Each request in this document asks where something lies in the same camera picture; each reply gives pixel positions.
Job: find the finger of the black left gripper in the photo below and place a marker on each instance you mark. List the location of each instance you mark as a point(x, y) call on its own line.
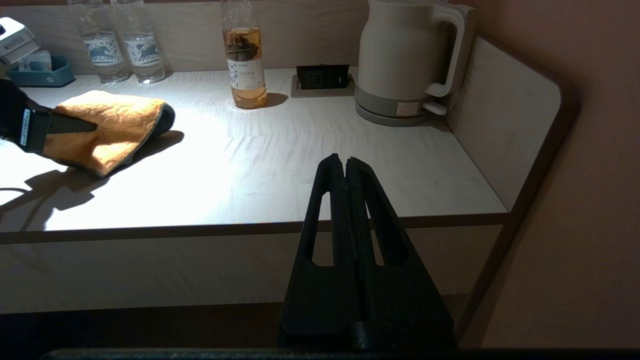
point(72, 126)

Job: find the small blue tray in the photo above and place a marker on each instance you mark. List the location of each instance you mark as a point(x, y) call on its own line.
point(42, 77)

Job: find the white tea bag packet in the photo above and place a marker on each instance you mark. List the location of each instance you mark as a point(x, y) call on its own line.
point(35, 61)

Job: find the amber tea plastic bottle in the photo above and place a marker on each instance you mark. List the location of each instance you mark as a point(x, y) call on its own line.
point(245, 65)

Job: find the beige electric kettle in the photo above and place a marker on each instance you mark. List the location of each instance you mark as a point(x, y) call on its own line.
point(400, 50)

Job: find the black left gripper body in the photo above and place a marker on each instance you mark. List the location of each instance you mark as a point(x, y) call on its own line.
point(20, 115)

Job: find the grey kettle base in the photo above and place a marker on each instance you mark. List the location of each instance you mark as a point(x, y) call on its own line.
point(385, 111)

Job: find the clear water bottle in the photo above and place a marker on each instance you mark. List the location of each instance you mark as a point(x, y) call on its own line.
point(142, 50)
point(102, 50)

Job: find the black recessed power socket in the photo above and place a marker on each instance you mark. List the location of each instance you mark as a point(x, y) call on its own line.
point(322, 77)

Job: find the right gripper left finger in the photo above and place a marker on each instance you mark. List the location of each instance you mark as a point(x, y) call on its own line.
point(325, 300)

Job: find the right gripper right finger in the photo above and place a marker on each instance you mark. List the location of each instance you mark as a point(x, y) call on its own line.
point(400, 300)

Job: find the orange microfibre cloth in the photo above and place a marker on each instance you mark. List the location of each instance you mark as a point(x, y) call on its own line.
point(115, 125)

